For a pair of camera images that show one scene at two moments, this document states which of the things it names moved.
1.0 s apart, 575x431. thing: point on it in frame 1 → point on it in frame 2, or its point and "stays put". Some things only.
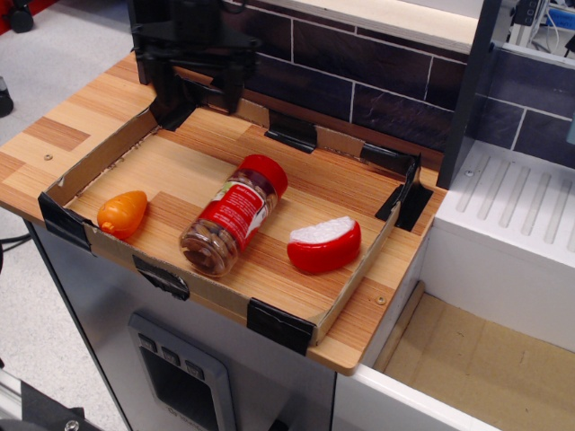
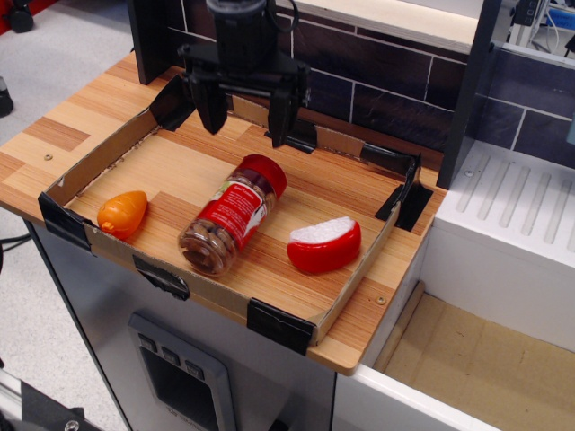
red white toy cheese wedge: x=324 y=244 stays put
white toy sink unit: x=479 y=333 stays put
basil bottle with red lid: x=213 y=244 stays put
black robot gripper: x=187 y=30 → x=244 y=59
